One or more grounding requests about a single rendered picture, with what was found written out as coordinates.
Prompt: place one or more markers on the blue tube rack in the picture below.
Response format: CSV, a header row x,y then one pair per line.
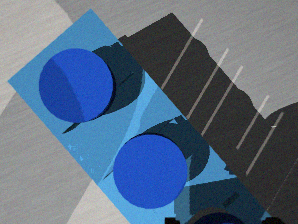
x,y
140,106

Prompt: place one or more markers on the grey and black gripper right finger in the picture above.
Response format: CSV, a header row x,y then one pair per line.
x,y
272,220

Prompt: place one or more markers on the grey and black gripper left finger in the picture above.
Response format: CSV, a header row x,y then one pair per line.
x,y
171,220

